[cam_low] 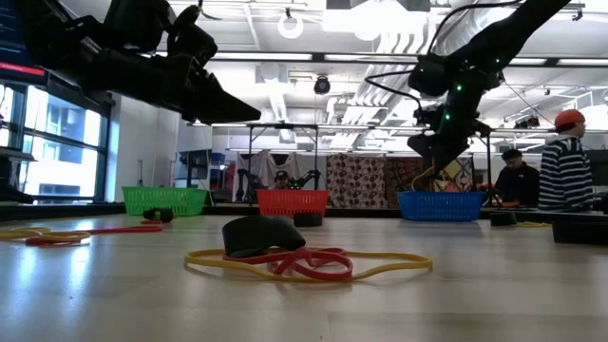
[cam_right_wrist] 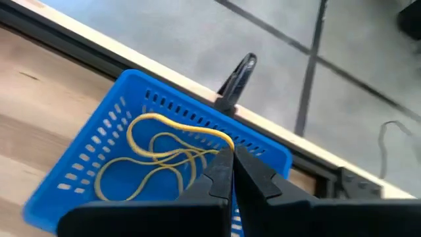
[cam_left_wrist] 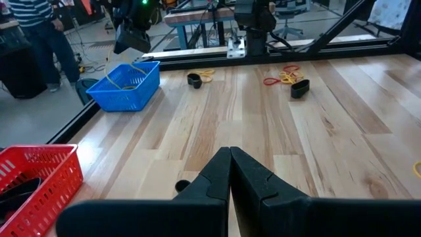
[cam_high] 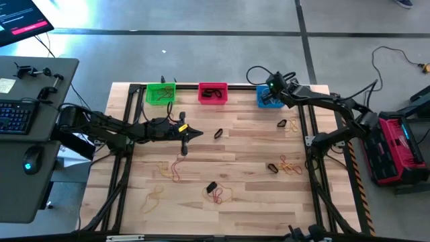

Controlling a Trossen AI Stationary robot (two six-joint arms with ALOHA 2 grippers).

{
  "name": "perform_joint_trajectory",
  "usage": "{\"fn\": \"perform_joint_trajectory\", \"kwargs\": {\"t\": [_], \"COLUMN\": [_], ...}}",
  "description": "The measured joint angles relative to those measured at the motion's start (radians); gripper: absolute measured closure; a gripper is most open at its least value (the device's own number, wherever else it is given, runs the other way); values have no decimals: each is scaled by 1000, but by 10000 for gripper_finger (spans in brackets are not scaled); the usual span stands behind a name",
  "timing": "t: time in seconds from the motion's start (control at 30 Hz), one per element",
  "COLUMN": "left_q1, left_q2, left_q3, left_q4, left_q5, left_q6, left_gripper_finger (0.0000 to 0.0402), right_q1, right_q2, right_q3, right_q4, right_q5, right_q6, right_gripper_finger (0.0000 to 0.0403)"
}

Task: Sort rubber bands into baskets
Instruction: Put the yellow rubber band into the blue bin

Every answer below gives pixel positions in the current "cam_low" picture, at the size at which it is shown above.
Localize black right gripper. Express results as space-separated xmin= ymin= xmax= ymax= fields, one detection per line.
xmin=408 ymin=118 xmax=493 ymax=173

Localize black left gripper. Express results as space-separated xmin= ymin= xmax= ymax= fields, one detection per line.
xmin=137 ymin=28 xmax=261 ymax=124

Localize wide black rubber band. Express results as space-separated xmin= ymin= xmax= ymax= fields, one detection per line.
xmin=293 ymin=212 xmax=324 ymax=228
xmin=142 ymin=207 xmax=176 ymax=224
xmin=221 ymin=215 xmax=308 ymax=259
xmin=551 ymin=218 xmax=608 ymax=247

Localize red rubber band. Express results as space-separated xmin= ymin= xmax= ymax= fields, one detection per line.
xmin=222 ymin=245 xmax=355 ymax=282
xmin=24 ymin=218 xmax=165 ymax=247

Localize multicolour geometric hanging cloth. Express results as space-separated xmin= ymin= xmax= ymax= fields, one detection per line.
xmin=429 ymin=155 xmax=476 ymax=194

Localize blue plastic basket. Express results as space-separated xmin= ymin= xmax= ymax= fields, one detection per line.
xmin=396 ymin=190 xmax=486 ymax=223

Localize black metal background rig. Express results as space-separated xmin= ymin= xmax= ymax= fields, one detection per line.
xmin=239 ymin=123 xmax=320 ymax=205
xmin=474 ymin=125 xmax=495 ymax=205

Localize dark orange patterned cloth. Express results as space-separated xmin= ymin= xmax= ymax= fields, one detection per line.
xmin=384 ymin=156 xmax=428 ymax=194

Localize dark background screen cart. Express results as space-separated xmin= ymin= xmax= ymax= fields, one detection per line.
xmin=176 ymin=148 xmax=214 ymax=190

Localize white hanging cloth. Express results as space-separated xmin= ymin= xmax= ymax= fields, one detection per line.
xmin=232 ymin=150 xmax=329 ymax=203

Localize brown dotted hanging cloth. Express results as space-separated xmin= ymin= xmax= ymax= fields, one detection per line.
xmin=326 ymin=152 xmax=389 ymax=210

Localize black ceiling spotlights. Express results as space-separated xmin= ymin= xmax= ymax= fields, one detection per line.
xmin=512 ymin=115 xmax=542 ymax=130

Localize round white ceiling lamp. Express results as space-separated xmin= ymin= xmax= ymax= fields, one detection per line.
xmin=276 ymin=12 xmax=305 ymax=40

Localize green plastic basket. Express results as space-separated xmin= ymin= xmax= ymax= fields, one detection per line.
xmin=121 ymin=185 xmax=209 ymax=218

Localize red plastic basket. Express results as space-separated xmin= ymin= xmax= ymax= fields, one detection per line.
xmin=256 ymin=188 xmax=331 ymax=220

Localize black background monitor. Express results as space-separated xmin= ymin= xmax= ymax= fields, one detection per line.
xmin=586 ymin=149 xmax=608 ymax=186

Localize large window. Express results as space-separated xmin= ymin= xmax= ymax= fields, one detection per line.
xmin=0 ymin=83 xmax=113 ymax=203

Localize dark grey desk top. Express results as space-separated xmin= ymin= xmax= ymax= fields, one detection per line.
xmin=0 ymin=145 xmax=38 ymax=163

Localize dark computer monitor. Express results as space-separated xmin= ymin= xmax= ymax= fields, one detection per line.
xmin=0 ymin=0 xmax=48 ymax=86

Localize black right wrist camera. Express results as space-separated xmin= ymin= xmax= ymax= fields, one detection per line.
xmin=411 ymin=104 xmax=436 ymax=127

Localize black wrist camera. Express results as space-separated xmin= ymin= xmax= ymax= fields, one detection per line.
xmin=103 ymin=0 xmax=173 ymax=52
xmin=411 ymin=104 xmax=436 ymax=127

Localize black ceiling camera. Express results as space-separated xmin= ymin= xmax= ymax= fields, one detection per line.
xmin=313 ymin=74 xmax=333 ymax=96

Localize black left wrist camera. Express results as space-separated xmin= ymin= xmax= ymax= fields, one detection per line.
xmin=103 ymin=0 xmax=173 ymax=52

